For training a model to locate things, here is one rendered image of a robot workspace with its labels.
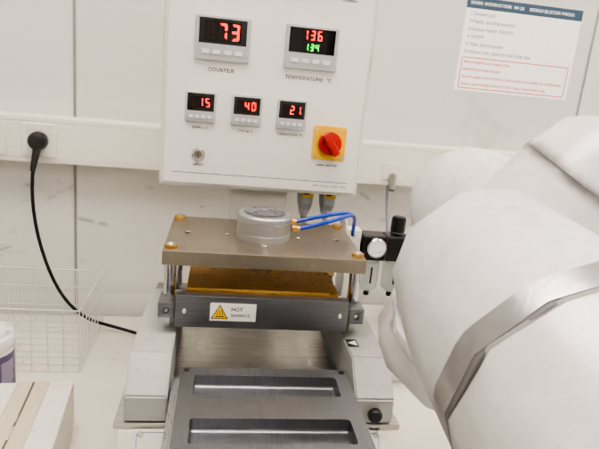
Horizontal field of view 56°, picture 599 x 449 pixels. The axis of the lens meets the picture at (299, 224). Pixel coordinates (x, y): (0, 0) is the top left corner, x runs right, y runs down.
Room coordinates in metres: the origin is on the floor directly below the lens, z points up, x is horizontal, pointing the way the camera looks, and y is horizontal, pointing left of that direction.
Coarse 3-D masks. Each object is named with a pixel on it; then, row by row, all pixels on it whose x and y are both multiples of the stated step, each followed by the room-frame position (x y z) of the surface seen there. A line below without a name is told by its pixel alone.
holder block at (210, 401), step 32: (192, 384) 0.57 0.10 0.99; (224, 384) 0.59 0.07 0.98; (256, 384) 0.60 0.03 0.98; (288, 384) 0.60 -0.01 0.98; (320, 384) 0.61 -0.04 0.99; (192, 416) 0.51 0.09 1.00; (224, 416) 0.51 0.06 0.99; (256, 416) 0.52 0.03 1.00; (288, 416) 0.52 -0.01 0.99; (320, 416) 0.53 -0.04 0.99; (352, 416) 0.53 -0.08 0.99; (192, 448) 0.46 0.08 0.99; (224, 448) 0.46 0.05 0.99; (256, 448) 0.47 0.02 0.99; (288, 448) 0.47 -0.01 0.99; (320, 448) 0.47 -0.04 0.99; (352, 448) 0.48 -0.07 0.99
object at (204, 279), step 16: (192, 272) 0.75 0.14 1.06; (208, 272) 0.76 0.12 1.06; (224, 272) 0.77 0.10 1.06; (240, 272) 0.77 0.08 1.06; (256, 272) 0.78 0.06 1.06; (272, 272) 0.79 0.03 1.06; (288, 272) 0.79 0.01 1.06; (304, 272) 0.80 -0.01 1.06; (320, 272) 0.81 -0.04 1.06; (192, 288) 0.70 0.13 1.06; (208, 288) 0.70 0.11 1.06; (224, 288) 0.70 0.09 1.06; (240, 288) 0.71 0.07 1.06; (256, 288) 0.72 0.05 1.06; (272, 288) 0.72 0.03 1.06; (288, 288) 0.73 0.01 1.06; (304, 288) 0.73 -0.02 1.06; (320, 288) 0.74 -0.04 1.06
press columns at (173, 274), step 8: (168, 272) 0.69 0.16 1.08; (176, 272) 0.84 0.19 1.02; (168, 280) 0.69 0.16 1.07; (176, 280) 0.84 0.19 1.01; (352, 280) 0.73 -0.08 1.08; (360, 280) 0.74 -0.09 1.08; (168, 288) 0.69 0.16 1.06; (176, 288) 0.84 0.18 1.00; (352, 288) 0.73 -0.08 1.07; (168, 296) 0.69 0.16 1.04; (352, 296) 0.73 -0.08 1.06; (168, 320) 0.69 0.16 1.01; (352, 328) 0.73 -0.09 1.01
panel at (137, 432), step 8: (136, 432) 0.57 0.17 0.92; (144, 432) 0.57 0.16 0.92; (152, 432) 0.58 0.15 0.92; (160, 432) 0.58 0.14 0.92; (376, 432) 0.62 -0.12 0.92; (136, 440) 0.57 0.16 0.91; (144, 440) 0.57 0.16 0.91; (152, 440) 0.57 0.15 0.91; (160, 440) 0.57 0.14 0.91; (376, 440) 0.61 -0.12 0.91; (136, 448) 0.57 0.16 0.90; (144, 448) 0.57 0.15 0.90; (152, 448) 0.57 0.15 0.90; (160, 448) 0.57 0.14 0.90; (376, 448) 0.61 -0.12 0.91
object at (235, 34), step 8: (208, 24) 0.90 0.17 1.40; (216, 24) 0.90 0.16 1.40; (224, 24) 0.90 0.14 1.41; (232, 24) 0.90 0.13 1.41; (240, 24) 0.91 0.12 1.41; (208, 32) 0.90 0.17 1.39; (216, 32) 0.90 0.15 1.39; (224, 32) 0.90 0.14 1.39; (232, 32) 0.90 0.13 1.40; (240, 32) 0.91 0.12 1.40; (216, 40) 0.90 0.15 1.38; (224, 40) 0.90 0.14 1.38; (232, 40) 0.90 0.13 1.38; (240, 40) 0.91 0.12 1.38
